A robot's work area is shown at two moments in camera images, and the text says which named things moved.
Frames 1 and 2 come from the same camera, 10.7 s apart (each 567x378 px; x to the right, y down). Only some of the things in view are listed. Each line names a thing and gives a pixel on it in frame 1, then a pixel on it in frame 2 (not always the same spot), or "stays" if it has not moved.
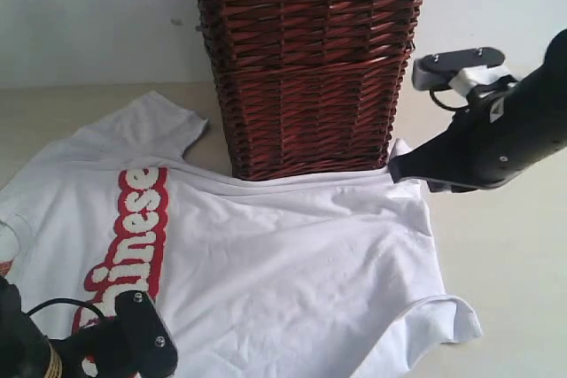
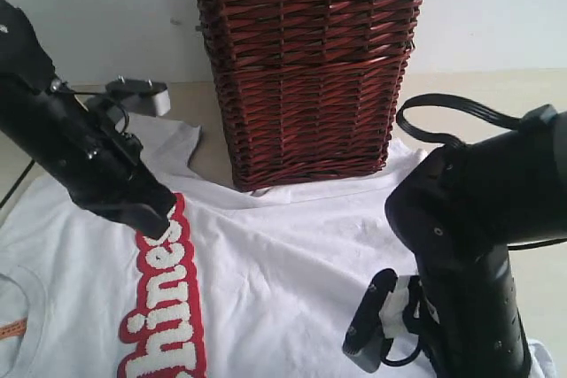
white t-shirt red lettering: (327, 275) stays
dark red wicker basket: (311, 63) stays
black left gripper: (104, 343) → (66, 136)
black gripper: (150, 343) → (138, 96)
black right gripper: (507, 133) → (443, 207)
